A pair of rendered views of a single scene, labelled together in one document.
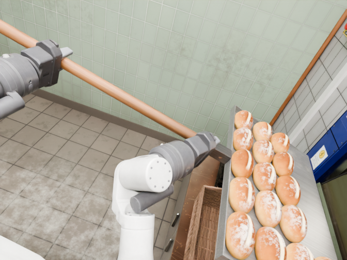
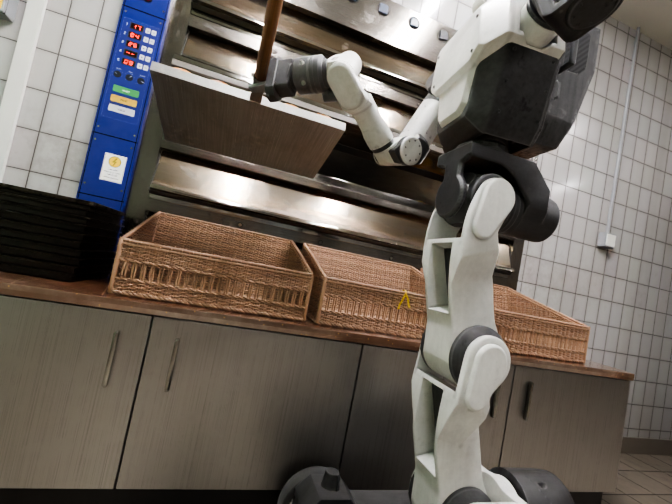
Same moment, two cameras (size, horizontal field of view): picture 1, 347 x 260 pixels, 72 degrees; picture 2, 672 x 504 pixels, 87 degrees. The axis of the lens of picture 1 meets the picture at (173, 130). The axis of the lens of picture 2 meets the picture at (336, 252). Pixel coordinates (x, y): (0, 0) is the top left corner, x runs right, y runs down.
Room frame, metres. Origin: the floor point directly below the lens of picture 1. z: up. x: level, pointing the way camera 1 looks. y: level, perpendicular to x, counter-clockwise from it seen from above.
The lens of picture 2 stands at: (0.53, 0.87, 0.75)
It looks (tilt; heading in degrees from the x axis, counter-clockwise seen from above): 3 degrees up; 251
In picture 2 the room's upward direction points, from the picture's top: 11 degrees clockwise
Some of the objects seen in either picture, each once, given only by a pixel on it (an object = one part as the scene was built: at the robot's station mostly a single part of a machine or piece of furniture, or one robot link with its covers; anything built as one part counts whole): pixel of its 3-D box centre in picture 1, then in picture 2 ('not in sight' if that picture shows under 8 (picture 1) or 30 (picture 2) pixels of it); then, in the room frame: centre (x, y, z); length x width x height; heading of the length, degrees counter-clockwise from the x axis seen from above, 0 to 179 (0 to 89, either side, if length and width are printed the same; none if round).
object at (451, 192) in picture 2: not in sight; (498, 196); (-0.09, 0.19, 1.01); 0.28 x 0.13 x 0.18; 177
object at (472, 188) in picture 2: not in sight; (474, 203); (-0.03, 0.18, 0.98); 0.14 x 0.13 x 0.12; 87
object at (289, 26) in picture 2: not in sight; (390, 64); (-0.11, -0.69, 1.80); 1.79 x 0.11 x 0.19; 178
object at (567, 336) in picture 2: not in sight; (495, 311); (-0.71, -0.40, 0.72); 0.56 x 0.49 x 0.28; 179
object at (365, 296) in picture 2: not in sight; (374, 288); (-0.12, -0.42, 0.72); 0.56 x 0.49 x 0.28; 177
